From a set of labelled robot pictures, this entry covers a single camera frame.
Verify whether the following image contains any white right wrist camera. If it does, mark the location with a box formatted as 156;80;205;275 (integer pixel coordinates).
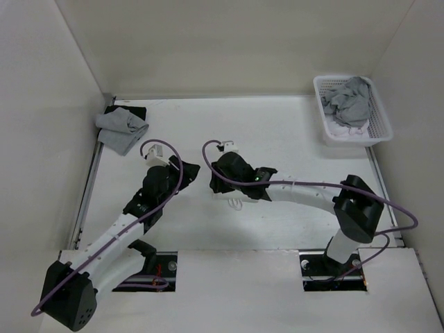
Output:
216;140;239;154

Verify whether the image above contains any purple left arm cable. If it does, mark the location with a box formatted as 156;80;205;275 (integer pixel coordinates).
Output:
31;139;184;317

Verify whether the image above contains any white tank top in basket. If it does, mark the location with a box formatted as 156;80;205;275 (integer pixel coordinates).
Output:
326;118;370;137

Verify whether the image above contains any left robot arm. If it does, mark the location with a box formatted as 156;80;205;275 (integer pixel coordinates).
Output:
31;156;200;332

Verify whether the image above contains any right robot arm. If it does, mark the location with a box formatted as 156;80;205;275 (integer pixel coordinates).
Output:
210;152;384;276

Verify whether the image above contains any folded grey tank top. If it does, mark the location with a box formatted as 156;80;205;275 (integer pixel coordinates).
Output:
95;107;149;156

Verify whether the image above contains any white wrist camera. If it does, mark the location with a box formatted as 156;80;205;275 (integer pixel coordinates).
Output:
144;144;169;167
216;140;239;154

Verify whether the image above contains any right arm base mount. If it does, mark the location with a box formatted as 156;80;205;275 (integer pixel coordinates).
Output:
299;250;367;292

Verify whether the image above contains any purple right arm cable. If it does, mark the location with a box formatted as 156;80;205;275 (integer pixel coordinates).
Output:
202;139;419;282

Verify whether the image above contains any white tank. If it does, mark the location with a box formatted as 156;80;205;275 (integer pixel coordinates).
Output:
212;191;258;211
326;118;370;137

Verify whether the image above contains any grey tank top in basket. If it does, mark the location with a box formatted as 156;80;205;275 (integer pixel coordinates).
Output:
321;76;370;127

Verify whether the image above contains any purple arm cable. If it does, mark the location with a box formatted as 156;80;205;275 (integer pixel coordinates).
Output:
31;139;184;317
202;139;419;282

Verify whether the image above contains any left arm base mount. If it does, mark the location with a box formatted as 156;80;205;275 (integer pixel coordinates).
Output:
112;252;178;293

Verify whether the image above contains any white plastic laundry basket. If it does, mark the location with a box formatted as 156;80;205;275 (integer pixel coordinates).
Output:
313;75;393;147

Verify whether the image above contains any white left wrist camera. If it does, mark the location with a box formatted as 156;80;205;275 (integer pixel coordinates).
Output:
144;144;169;167

